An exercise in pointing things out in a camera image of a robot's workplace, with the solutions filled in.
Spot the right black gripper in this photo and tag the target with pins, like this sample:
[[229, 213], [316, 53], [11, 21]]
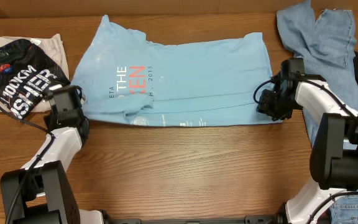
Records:
[[266, 109]]

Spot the light blue t-shirt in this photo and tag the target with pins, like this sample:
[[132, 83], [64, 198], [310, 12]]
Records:
[[128, 79]]

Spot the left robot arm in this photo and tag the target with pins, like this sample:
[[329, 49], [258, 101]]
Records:
[[39, 192]]

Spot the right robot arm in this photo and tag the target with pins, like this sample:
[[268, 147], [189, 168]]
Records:
[[334, 156]]

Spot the black printed t-shirt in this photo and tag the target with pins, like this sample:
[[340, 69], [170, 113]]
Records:
[[26, 72]]

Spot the beige folded garment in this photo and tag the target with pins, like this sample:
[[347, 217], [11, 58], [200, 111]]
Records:
[[53, 47]]

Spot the blue denim jeans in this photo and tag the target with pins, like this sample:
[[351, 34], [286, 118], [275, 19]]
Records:
[[326, 45]]

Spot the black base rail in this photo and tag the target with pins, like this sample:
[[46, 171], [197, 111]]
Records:
[[191, 221]]

